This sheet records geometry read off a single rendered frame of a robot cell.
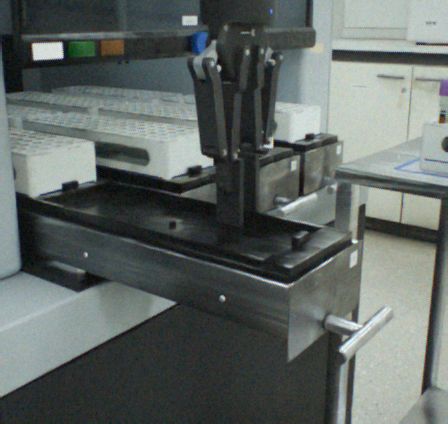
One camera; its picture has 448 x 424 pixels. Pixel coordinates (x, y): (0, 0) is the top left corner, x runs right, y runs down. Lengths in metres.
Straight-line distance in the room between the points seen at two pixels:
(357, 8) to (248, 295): 3.28
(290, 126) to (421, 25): 1.96
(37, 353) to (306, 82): 0.72
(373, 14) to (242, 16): 3.13
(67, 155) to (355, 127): 2.41
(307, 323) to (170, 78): 0.88
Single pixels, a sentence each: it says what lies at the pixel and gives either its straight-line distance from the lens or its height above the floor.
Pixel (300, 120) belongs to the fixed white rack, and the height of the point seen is 0.85.
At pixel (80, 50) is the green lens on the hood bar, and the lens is 0.72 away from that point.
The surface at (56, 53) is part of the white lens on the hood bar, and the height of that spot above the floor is 0.98.
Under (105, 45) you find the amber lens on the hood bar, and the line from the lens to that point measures 0.74.
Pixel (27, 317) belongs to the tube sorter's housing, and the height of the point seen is 0.73.
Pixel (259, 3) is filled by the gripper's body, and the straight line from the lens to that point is 0.60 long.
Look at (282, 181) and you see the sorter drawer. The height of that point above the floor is 0.77.
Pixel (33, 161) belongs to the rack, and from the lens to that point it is 0.74.
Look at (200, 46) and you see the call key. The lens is 0.85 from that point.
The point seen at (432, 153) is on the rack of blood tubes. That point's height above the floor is 0.84.
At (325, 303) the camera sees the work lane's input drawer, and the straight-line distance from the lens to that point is 0.57.
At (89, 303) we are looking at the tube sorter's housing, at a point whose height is 0.72.
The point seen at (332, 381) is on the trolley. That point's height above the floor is 0.50.
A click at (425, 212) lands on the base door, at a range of 3.03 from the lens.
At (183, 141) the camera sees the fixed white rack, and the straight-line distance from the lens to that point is 0.81.
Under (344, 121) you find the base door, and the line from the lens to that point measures 3.10.
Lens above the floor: 1.01
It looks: 16 degrees down
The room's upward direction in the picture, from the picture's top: straight up
